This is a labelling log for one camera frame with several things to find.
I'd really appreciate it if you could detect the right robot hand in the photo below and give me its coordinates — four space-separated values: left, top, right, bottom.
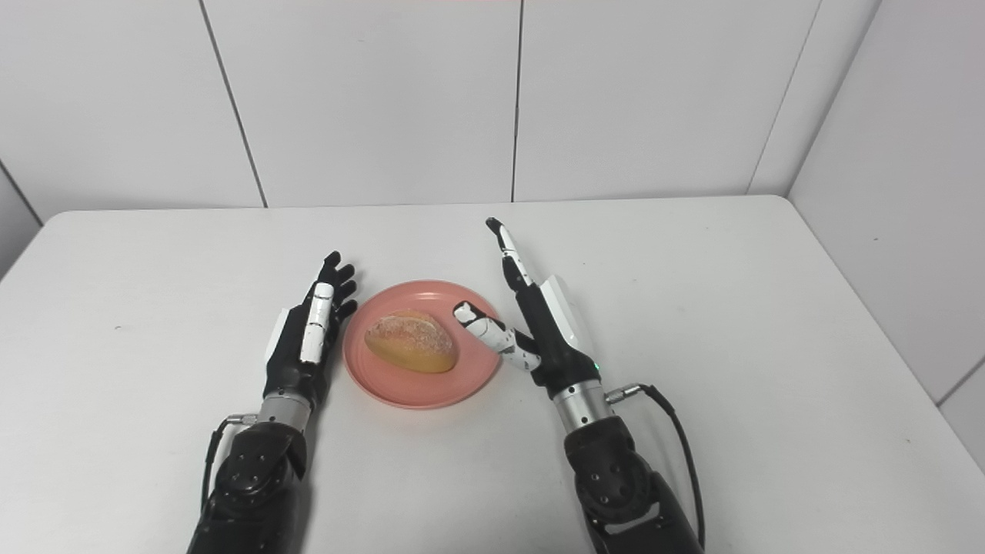
452 217 602 399

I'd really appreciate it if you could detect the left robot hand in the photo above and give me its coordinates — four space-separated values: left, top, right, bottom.
262 251 359 410

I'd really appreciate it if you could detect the golden bread roll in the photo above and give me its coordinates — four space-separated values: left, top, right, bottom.
364 309 459 375

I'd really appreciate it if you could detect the pink plastic plate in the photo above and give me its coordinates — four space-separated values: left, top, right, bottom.
342 279 512 410

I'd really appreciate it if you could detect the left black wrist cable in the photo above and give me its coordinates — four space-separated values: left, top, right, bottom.
200 413 258 512

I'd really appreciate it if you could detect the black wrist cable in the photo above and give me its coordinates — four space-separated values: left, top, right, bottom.
605 382 707 549
200 413 258 512

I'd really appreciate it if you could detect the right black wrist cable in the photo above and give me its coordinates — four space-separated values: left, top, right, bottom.
605 382 707 549

